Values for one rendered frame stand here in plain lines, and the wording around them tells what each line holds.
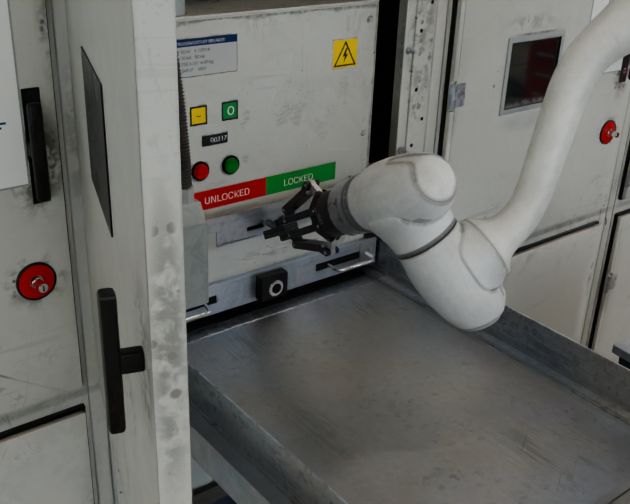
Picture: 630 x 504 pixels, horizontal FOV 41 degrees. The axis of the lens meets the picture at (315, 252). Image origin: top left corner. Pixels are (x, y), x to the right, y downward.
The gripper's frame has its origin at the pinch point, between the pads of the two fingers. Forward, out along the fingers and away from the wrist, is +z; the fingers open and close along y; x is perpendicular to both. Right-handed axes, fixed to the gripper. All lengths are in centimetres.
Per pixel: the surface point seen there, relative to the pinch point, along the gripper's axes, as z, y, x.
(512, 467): -36, 42, 3
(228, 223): 1.7, -3.5, -8.7
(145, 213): -65, -2, -53
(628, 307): 28, 47, 125
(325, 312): 7.2, 16.9, 9.3
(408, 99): -6.4, -17.5, 31.8
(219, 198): 3.6, -8.2, -7.9
